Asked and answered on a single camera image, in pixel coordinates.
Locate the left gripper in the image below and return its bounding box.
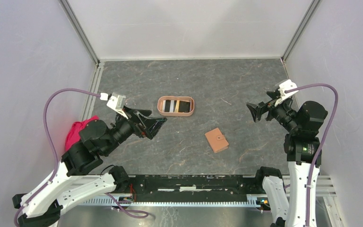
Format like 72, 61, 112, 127
103, 105, 168, 155

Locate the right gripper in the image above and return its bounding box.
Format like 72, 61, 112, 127
247, 90, 301, 132

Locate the pink oval tray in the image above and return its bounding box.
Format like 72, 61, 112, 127
157, 96, 195, 117

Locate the tan leather card holder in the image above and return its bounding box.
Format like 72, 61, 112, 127
205, 128, 229, 153

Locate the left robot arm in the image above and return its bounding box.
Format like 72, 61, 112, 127
12, 106, 167, 227

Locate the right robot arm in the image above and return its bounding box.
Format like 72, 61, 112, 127
246, 91, 328, 227

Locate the silver credit card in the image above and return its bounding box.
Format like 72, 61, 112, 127
169, 100, 177, 113

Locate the red crumpled cloth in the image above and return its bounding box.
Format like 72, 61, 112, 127
65, 115, 99, 151

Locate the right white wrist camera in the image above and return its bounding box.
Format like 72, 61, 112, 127
274, 79, 298, 106

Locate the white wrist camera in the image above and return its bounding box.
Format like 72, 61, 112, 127
274, 79, 298, 106
100, 92, 129, 119

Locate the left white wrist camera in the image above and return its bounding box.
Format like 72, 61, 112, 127
100, 92, 129, 119

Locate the white toothed cable duct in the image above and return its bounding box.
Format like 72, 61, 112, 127
80, 195, 260, 208

